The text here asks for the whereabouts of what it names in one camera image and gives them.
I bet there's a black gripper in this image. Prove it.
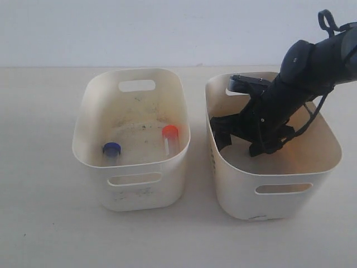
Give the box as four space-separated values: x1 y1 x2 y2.
210 75 315 157

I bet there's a white plastic bin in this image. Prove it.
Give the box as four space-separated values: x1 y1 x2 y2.
205 71 342 220
72 68 191 212

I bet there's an orange-capped tube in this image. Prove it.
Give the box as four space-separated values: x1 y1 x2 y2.
162 125 180 158

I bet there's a blue-capped tube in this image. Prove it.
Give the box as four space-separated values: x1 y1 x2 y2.
102 142 122 166

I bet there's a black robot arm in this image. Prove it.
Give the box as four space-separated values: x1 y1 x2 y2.
210 23 356 157

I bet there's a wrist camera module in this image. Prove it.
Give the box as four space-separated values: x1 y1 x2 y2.
227 74 271 95

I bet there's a black cable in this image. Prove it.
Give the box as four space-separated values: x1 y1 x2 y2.
284 9 352 149

